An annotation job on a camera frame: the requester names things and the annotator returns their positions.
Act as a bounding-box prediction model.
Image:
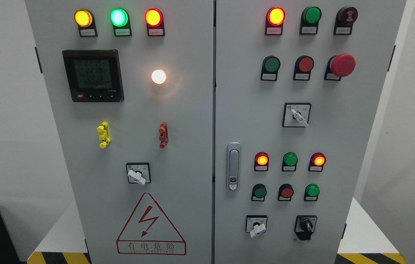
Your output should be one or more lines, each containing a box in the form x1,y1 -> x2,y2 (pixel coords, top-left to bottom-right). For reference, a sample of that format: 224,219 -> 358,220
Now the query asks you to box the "silver door swing handle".
226,142 -> 241,191

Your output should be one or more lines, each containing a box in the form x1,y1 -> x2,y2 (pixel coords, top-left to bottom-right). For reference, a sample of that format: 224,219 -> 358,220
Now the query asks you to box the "grey left cabinet door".
25,0 -> 214,264

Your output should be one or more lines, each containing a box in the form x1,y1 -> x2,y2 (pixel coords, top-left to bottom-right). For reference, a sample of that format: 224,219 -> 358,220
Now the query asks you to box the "grey cabinet door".
213,0 -> 406,264
25,0 -> 214,264

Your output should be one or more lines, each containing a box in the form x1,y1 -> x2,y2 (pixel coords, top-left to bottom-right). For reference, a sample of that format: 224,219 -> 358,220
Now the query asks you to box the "grey right cabinet door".
213,0 -> 406,264

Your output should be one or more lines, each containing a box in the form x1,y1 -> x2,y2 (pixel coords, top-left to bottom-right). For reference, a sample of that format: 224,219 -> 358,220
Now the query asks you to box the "red terminal clip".
158,122 -> 169,149

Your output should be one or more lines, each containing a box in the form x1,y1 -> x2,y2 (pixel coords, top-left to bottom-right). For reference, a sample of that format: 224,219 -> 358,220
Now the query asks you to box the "red lit indicator lower left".
253,152 -> 269,172

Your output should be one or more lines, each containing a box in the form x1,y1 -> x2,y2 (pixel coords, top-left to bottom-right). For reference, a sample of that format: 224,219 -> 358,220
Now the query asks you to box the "red lit indicator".
253,152 -> 269,172
308,153 -> 326,172

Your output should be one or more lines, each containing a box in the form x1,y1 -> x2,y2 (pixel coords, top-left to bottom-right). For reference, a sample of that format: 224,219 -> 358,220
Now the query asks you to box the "white glowing indicator light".
151,69 -> 167,85

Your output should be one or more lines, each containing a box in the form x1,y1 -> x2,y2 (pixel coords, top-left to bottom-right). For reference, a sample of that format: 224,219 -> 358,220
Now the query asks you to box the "green push button lower left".
251,184 -> 267,202

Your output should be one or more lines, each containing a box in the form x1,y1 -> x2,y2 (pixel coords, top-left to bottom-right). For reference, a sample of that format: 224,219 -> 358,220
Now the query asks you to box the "green push button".
303,184 -> 320,202
260,56 -> 280,81
251,184 -> 267,202

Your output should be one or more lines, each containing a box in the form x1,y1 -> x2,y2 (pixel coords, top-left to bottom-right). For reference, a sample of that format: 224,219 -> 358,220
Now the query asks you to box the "green indicator lower middle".
282,152 -> 298,172

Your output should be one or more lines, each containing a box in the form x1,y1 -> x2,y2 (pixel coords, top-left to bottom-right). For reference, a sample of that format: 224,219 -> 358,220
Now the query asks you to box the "green push button upper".
260,56 -> 280,81

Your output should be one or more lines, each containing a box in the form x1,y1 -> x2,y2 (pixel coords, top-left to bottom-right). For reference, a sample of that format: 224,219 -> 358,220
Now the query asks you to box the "red push button lower middle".
277,184 -> 294,202

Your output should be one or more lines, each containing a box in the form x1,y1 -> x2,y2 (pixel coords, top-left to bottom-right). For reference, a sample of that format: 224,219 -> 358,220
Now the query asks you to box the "red push button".
293,55 -> 315,81
277,184 -> 294,202

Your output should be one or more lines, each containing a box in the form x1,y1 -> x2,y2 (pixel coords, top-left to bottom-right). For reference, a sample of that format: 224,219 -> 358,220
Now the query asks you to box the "yellow terminal clip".
97,121 -> 111,149

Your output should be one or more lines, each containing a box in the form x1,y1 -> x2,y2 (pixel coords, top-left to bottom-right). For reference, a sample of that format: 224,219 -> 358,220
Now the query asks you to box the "red lit indicator lower right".
308,153 -> 326,172

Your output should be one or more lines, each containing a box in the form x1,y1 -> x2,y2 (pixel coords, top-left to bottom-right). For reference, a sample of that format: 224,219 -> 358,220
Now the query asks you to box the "red electric hazard warning sticker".
117,192 -> 186,255

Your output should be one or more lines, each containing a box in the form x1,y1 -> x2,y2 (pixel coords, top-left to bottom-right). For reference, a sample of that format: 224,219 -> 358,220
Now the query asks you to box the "red push button upper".
293,55 -> 315,81

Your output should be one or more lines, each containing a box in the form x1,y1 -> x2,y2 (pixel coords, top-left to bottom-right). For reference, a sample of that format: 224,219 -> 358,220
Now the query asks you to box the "green push button lower right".
303,184 -> 320,202

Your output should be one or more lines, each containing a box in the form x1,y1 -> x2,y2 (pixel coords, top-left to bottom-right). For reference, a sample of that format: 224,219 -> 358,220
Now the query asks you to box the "black digital power meter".
62,49 -> 124,102

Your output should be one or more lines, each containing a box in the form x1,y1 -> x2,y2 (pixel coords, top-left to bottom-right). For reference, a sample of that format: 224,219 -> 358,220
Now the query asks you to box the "green lit indicator light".
109,8 -> 132,37

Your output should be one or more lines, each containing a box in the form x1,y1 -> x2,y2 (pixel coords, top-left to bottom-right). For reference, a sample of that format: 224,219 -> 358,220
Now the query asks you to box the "red emergency stop mushroom button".
324,53 -> 356,81

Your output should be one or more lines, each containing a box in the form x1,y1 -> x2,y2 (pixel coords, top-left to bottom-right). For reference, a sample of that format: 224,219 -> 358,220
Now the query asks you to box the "green indicator light right top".
299,6 -> 322,35

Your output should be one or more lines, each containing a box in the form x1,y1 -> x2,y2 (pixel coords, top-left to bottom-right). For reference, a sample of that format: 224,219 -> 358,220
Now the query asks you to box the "yellow indicator light top left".
74,9 -> 98,37

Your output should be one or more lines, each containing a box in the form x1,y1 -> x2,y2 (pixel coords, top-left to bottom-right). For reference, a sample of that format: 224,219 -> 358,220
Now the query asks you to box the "dark red buzzer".
333,7 -> 358,35

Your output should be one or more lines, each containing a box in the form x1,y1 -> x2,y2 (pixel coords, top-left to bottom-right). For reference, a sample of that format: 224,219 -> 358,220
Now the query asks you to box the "white platform with hazard stripes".
27,199 -> 406,264

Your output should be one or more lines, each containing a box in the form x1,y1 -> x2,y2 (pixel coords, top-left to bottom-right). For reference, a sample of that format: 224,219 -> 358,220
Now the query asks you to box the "white selector switch left door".
126,162 -> 151,186

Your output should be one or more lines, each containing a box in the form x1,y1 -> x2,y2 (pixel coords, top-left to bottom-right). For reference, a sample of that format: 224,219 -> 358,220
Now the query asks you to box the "white selector switch right upper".
282,103 -> 311,128

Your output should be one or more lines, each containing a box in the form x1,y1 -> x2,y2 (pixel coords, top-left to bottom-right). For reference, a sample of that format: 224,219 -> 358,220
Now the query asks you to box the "white selector switch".
282,103 -> 311,128
245,214 -> 268,238

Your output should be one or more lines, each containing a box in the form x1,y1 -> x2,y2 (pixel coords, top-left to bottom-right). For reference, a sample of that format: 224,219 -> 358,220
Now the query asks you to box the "white selector switch bottom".
245,214 -> 268,238

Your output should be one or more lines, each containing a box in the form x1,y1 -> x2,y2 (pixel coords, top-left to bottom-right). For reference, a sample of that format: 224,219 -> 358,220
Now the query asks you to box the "red-ring indicator light left door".
144,7 -> 165,37

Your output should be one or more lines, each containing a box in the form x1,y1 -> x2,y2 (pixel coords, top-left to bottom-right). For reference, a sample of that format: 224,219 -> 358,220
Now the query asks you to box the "red-ring indicator light right top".
265,7 -> 286,36

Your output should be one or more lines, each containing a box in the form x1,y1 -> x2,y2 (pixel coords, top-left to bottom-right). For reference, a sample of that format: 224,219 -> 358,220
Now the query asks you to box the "black rotary selector switch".
294,215 -> 317,241

